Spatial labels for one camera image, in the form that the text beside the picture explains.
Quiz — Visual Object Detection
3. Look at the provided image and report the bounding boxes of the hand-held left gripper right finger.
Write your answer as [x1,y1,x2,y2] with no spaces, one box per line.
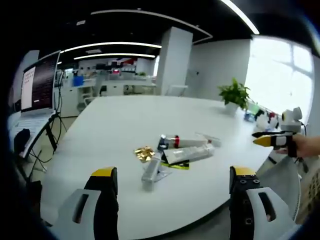
[228,165,302,240]

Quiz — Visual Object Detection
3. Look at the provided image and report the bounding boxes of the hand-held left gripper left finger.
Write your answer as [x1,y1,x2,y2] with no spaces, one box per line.
[51,166,120,240]

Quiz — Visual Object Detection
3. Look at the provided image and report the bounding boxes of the small red-label skincare pump bottle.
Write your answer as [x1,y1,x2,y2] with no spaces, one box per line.
[194,132,223,148]
[141,156,162,192]

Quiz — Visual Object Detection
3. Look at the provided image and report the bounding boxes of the red-collared skincare spray bottle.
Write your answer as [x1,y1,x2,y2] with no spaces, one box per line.
[156,134,210,151]

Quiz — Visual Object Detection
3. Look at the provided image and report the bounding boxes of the white skincare tube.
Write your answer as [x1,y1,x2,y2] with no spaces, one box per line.
[162,144,216,166]

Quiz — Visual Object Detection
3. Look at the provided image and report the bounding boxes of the gold skincare sachet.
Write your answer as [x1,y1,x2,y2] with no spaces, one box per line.
[134,147,156,163]

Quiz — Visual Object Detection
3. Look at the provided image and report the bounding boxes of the small clear skincare sachet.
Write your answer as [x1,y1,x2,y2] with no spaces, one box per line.
[154,167,174,183]

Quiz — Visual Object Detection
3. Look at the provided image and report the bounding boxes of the green black skincare sachet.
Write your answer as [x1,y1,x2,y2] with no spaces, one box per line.
[159,159,191,171]

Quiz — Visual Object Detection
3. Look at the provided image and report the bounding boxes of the blue storage bin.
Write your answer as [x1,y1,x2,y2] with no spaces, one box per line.
[72,76,85,88]

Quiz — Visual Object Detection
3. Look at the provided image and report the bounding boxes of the person's right hand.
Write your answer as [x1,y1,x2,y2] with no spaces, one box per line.
[276,135,320,158]

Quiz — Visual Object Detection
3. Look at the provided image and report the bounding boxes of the white stuffed toy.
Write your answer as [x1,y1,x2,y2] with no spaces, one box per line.
[254,109,281,131]

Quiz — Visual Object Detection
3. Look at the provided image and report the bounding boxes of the grey office chair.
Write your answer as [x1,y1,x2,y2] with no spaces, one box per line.
[256,154,303,224]

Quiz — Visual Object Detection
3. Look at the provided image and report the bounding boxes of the blue white packet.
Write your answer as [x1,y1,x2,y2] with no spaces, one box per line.
[243,111,256,123]

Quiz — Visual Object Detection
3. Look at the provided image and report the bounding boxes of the potted green plant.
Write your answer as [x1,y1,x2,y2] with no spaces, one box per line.
[217,77,252,116]

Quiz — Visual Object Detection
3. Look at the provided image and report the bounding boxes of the white side desk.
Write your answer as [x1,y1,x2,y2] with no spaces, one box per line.
[7,109,68,176]

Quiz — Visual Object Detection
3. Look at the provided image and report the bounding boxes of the black computer mouse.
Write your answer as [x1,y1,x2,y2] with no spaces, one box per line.
[13,128,31,153]

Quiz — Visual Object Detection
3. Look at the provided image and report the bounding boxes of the white office chair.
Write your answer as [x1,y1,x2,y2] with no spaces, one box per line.
[76,84,100,111]

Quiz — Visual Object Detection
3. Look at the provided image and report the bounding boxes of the long ceiling light strip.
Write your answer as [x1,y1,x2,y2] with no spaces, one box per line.
[221,0,260,35]
[60,41,163,54]
[73,52,156,61]

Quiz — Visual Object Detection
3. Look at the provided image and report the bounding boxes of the black cable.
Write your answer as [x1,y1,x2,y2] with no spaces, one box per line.
[52,83,69,132]

